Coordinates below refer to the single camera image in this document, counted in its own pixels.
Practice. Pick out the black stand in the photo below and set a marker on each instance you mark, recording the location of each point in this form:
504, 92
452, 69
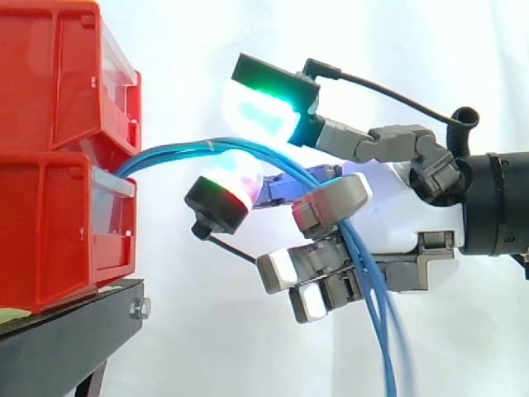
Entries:
62, 343

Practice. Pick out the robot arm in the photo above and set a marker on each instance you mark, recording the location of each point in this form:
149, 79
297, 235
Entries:
496, 202

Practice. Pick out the red storage bin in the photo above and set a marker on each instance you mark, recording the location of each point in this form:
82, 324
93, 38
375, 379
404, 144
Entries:
49, 74
45, 231

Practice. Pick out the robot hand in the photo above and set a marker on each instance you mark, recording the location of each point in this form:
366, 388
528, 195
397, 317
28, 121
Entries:
392, 140

